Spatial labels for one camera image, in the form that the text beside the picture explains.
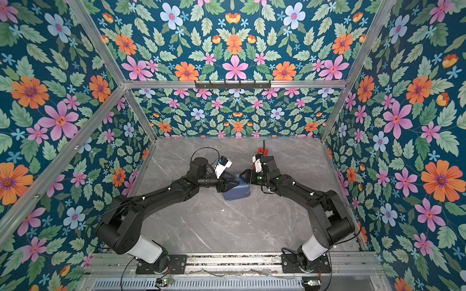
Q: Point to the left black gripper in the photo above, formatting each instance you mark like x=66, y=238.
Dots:
x=222, y=185

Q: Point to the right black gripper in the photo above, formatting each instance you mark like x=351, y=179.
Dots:
x=250, y=175

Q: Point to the light blue wrapping paper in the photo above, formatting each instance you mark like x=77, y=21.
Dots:
x=239, y=191

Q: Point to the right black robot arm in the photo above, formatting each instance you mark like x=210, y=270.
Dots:
x=329, y=216

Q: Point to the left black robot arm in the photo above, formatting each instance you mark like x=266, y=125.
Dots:
x=121, y=224

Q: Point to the red tape dispenser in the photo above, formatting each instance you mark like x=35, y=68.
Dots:
x=263, y=151

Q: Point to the white ventilation grille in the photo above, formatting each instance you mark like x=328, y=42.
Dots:
x=199, y=284

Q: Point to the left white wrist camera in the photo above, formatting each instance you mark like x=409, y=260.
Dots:
x=222, y=165

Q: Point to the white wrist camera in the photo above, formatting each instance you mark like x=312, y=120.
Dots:
x=257, y=165
x=222, y=165

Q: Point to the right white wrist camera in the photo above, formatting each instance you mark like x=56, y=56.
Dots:
x=257, y=165

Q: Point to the black hook rail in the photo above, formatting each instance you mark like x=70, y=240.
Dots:
x=226, y=85

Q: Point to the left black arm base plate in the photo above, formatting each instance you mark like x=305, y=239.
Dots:
x=173, y=264

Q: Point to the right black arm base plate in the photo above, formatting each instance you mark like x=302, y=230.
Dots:
x=293, y=263

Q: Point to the aluminium front mounting rail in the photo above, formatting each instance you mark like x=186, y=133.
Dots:
x=346, y=263

